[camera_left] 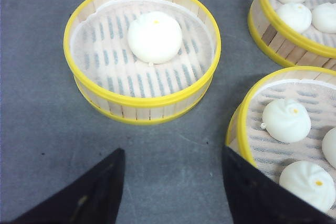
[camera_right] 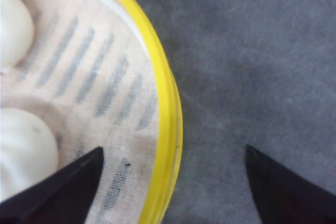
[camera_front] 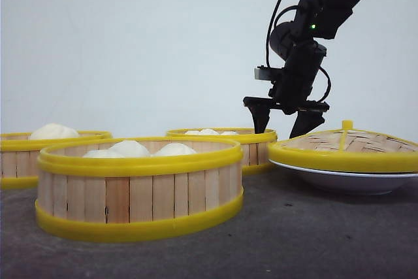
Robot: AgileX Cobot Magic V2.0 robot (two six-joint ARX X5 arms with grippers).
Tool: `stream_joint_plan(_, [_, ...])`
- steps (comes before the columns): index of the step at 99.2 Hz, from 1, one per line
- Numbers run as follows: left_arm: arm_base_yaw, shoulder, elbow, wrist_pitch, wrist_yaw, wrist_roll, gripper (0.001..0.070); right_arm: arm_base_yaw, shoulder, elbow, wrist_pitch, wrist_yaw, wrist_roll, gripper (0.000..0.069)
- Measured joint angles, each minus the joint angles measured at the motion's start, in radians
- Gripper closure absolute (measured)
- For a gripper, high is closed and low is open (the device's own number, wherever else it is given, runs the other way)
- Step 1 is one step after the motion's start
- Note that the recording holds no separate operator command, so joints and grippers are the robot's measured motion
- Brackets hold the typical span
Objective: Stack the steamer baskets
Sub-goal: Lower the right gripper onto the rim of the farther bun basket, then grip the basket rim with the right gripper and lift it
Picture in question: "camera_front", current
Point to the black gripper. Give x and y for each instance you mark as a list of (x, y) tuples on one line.
[(290, 92)]

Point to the bamboo steamer tray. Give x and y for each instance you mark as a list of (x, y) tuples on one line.
[(135, 199), (19, 155), (254, 146)]

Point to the woven bamboo steamer lid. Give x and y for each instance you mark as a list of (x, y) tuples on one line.
[(347, 150)]

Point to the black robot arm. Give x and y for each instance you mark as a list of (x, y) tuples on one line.
[(292, 34)]

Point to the white bun back tray right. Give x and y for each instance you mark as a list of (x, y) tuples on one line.
[(229, 133)]

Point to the white bun tray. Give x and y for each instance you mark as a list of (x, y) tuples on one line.
[(208, 132), (98, 154), (130, 148), (192, 132), (229, 133), (174, 149)]

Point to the white bun back tray centre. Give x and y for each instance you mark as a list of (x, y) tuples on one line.
[(208, 132)]

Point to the white bun back tray left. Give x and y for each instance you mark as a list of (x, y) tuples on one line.
[(192, 132)]

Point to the white ceramic plate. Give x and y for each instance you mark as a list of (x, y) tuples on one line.
[(351, 183)]

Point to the white bun front tray right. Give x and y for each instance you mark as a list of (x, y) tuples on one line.
[(174, 149)]

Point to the white bun front tray middle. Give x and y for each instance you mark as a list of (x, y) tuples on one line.
[(130, 148)]

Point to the white bun front tray left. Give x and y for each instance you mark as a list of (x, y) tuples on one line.
[(98, 154)]

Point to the white bun in left tray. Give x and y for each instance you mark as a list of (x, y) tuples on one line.
[(54, 131)]

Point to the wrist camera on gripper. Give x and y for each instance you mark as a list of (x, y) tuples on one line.
[(267, 73)]

